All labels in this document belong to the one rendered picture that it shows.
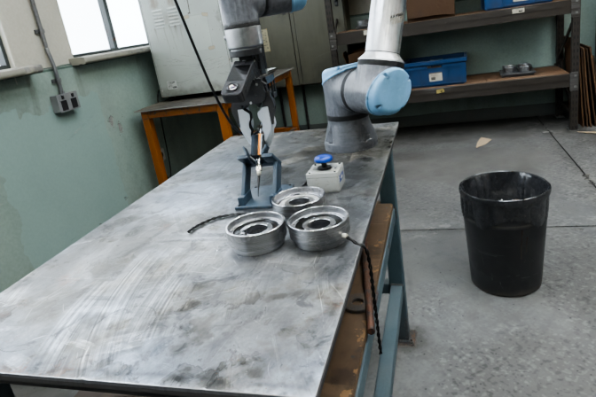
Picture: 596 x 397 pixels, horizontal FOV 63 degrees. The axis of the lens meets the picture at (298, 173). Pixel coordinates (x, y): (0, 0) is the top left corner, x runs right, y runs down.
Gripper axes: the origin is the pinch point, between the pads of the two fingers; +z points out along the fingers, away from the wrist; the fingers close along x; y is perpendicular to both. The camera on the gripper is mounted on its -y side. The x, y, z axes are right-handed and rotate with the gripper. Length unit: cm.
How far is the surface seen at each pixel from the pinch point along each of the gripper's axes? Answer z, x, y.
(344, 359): 37.1, -18.0, -24.0
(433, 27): -1, -42, 320
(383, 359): 68, -19, 14
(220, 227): 12.1, 4.8, -17.3
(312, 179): 8.9, -11.0, -1.5
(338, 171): 7.8, -16.7, -0.4
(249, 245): 9.7, -6.4, -30.2
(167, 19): -36, 117, 188
